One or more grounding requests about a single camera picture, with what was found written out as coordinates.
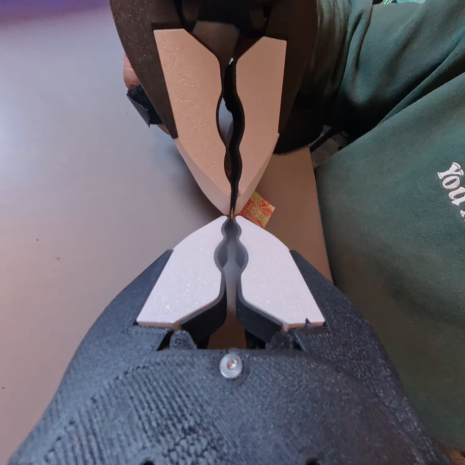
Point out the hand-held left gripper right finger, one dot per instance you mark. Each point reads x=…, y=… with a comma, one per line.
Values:
x=280, y=283

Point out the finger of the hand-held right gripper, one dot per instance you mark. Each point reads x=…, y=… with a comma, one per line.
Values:
x=189, y=102
x=261, y=102

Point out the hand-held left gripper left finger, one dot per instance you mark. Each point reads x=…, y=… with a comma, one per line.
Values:
x=182, y=283

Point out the green backed red floral paper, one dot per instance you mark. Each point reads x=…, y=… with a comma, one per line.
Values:
x=258, y=209

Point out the person's right forearm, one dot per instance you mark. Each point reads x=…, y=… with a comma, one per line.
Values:
x=363, y=65

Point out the person's right hand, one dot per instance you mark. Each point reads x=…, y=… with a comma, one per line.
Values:
x=131, y=73

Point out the dark green cloth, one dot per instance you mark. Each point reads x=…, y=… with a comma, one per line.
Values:
x=399, y=276

